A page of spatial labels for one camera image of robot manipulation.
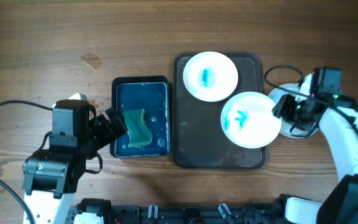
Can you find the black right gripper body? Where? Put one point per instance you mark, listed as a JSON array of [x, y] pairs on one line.
[[284, 107]]

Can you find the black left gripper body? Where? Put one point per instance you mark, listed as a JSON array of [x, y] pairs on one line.
[[101, 134]]

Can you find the white plate blue soapy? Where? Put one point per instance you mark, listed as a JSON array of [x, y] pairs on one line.
[[292, 129]]

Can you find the green yellow sponge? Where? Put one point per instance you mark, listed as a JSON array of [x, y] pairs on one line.
[[139, 134]]

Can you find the white plate blue smear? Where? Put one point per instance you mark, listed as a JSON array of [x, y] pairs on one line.
[[247, 120]]

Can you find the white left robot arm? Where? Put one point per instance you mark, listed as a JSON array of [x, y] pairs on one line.
[[51, 175]]

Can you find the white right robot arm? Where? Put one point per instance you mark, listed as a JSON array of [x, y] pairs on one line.
[[338, 122]]

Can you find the black water basin tray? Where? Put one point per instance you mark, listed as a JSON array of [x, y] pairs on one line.
[[152, 95]]

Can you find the dark brown serving tray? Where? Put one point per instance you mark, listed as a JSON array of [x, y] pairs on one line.
[[198, 140]]

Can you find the white plate blue stain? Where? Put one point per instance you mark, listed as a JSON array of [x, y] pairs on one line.
[[210, 76]]

